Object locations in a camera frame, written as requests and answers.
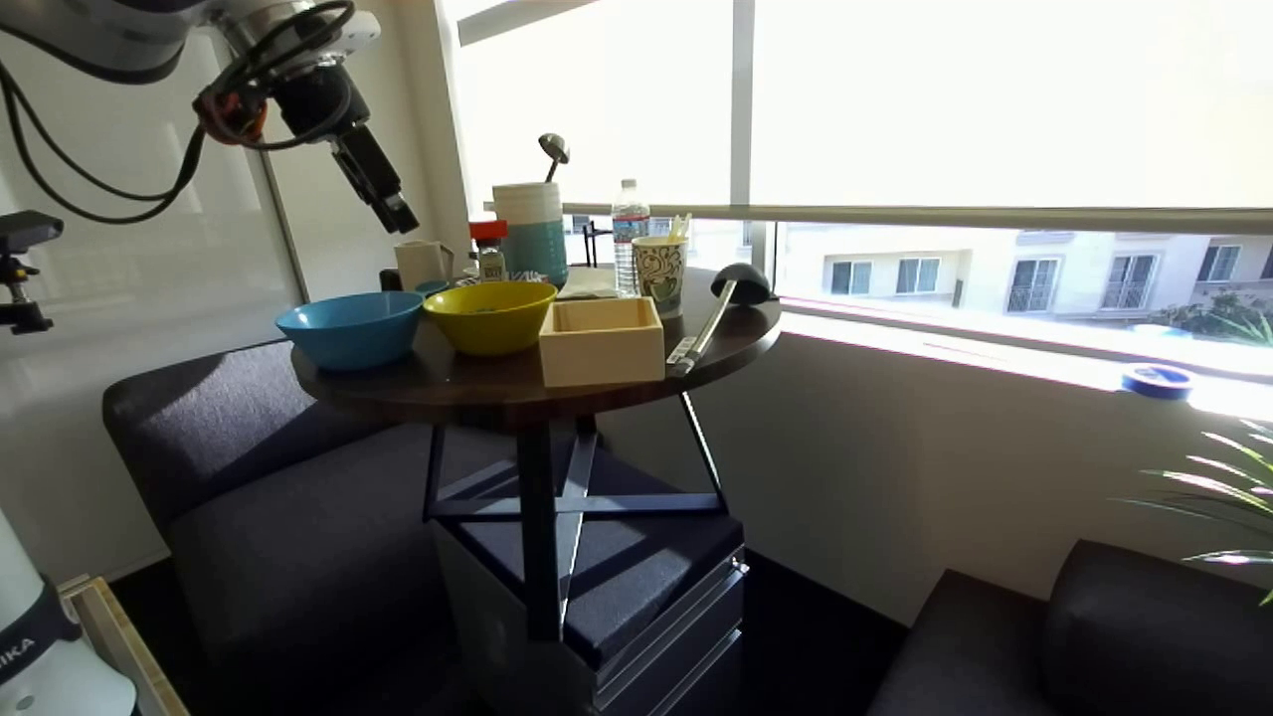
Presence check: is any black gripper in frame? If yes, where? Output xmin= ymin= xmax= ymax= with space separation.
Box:
xmin=277 ymin=61 xmax=421 ymax=239

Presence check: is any blue plastic bowl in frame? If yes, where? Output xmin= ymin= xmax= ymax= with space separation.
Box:
xmin=274 ymin=285 xmax=431 ymax=373

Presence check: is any yellow plastic bowl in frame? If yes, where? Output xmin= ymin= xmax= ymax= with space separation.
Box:
xmin=417 ymin=276 xmax=559 ymax=364

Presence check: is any blue bowl on windowsill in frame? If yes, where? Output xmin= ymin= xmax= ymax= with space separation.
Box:
xmin=1119 ymin=364 xmax=1193 ymax=401

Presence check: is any cream ceramic cup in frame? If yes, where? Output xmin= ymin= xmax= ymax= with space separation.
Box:
xmin=395 ymin=236 xmax=465 ymax=295

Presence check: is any cream teal striped canister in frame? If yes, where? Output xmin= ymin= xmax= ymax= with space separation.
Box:
xmin=488 ymin=179 xmax=574 ymax=291

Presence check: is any metal spoon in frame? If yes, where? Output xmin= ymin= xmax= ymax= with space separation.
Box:
xmin=533 ymin=127 xmax=574 ymax=186

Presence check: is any round dark wood table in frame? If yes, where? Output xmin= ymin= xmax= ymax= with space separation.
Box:
xmin=287 ymin=263 xmax=786 ymax=647

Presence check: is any clear water bottle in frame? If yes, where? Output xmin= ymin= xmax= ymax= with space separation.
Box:
xmin=610 ymin=175 xmax=651 ymax=291

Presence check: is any light wooden box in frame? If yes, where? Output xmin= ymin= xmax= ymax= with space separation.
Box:
xmin=533 ymin=291 xmax=667 ymax=391

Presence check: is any floral paper cup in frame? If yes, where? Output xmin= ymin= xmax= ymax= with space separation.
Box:
xmin=628 ymin=214 xmax=693 ymax=317

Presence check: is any black chair left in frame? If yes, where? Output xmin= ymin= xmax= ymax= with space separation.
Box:
xmin=98 ymin=340 xmax=533 ymax=716

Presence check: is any black ladle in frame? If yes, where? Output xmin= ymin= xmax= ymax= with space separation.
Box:
xmin=667 ymin=260 xmax=777 ymax=373

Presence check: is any white device with black band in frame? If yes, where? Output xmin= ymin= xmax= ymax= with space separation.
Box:
xmin=0 ymin=508 xmax=143 ymax=716

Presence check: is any white building outside window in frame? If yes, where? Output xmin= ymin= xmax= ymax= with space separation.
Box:
xmin=781 ymin=228 xmax=1273 ymax=332

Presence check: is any black leather chair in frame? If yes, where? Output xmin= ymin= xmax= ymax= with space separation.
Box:
xmin=865 ymin=537 xmax=1273 ymax=716

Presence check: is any green potted plant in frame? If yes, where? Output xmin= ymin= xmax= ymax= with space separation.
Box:
xmin=1127 ymin=415 xmax=1273 ymax=613

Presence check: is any black camera tripod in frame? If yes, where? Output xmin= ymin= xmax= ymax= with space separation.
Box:
xmin=0 ymin=206 xmax=67 ymax=340

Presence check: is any light wooden frame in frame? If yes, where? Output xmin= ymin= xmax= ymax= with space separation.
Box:
xmin=55 ymin=568 xmax=192 ymax=716

